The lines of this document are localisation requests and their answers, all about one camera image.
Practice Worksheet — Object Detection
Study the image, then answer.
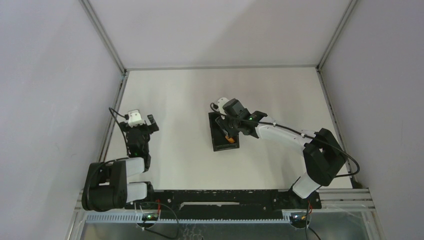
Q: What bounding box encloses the orange handled black screwdriver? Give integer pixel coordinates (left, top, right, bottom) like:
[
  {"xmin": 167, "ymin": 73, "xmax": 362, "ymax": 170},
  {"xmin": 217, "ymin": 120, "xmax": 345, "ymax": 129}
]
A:
[{"xmin": 225, "ymin": 135, "xmax": 236, "ymax": 144}]

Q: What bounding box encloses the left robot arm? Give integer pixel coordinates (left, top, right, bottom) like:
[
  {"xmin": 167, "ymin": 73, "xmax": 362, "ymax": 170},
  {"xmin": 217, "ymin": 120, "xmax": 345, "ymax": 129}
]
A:
[{"xmin": 81, "ymin": 112, "xmax": 159, "ymax": 212}]

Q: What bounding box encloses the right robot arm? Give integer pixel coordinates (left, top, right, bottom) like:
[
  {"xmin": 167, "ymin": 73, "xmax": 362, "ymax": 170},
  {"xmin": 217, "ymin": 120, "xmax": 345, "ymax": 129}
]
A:
[{"xmin": 209, "ymin": 97, "xmax": 348, "ymax": 199}]

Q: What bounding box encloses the black plastic bin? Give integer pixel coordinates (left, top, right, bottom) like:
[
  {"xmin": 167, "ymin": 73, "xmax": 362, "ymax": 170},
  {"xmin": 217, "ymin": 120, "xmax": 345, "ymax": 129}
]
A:
[{"xmin": 208, "ymin": 112, "xmax": 240, "ymax": 152}]

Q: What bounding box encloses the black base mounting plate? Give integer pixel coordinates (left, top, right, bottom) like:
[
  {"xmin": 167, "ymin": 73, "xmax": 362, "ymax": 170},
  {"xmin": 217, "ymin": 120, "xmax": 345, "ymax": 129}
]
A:
[{"xmin": 125, "ymin": 189, "xmax": 322, "ymax": 221}]

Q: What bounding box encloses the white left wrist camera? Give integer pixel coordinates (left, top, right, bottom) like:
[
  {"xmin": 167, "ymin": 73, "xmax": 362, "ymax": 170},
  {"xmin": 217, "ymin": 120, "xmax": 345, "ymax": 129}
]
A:
[{"xmin": 127, "ymin": 109, "xmax": 146, "ymax": 128}]

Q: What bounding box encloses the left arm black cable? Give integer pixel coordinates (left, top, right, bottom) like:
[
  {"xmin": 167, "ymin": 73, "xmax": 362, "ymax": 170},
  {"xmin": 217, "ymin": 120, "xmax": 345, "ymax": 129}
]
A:
[{"xmin": 108, "ymin": 107, "xmax": 131, "ymax": 157}]

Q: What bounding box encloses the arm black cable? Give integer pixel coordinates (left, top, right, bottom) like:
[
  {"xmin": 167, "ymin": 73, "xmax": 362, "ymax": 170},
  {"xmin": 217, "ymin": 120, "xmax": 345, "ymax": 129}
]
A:
[
  {"xmin": 108, "ymin": 107, "xmax": 131, "ymax": 157},
  {"xmin": 209, "ymin": 102, "xmax": 361, "ymax": 179}
]

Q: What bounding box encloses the aluminium frame rail left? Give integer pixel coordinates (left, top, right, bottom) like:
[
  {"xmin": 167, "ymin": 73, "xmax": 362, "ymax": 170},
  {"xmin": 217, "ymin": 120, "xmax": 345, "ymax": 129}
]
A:
[{"xmin": 79, "ymin": 0, "xmax": 128, "ymax": 162}]

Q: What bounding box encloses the aluminium frame rail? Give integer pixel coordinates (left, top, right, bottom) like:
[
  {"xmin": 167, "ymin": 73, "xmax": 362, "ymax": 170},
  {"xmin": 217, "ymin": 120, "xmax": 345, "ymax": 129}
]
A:
[
  {"xmin": 79, "ymin": 0, "xmax": 128, "ymax": 162},
  {"xmin": 126, "ymin": 64, "xmax": 317, "ymax": 72},
  {"xmin": 316, "ymin": 0, "xmax": 360, "ymax": 186}
]

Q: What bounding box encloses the aluminium frame rail back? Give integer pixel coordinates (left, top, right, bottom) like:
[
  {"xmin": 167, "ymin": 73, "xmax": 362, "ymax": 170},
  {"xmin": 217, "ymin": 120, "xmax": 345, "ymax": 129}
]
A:
[{"xmin": 126, "ymin": 64, "xmax": 317, "ymax": 72}]

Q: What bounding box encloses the aluminium frame rail right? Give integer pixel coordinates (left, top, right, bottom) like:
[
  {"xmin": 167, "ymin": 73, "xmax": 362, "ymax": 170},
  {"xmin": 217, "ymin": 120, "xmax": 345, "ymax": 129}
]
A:
[{"xmin": 316, "ymin": 0, "xmax": 360, "ymax": 186}]

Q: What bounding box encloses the white slotted cable duct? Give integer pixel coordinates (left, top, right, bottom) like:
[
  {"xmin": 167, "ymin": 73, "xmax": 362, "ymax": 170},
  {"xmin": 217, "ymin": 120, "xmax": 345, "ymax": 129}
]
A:
[{"xmin": 85, "ymin": 211, "xmax": 292, "ymax": 224}]

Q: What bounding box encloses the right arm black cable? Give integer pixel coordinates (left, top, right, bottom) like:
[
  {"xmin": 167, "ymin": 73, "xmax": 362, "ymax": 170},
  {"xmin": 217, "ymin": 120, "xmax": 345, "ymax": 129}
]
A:
[{"xmin": 209, "ymin": 102, "xmax": 361, "ymax": 179}]

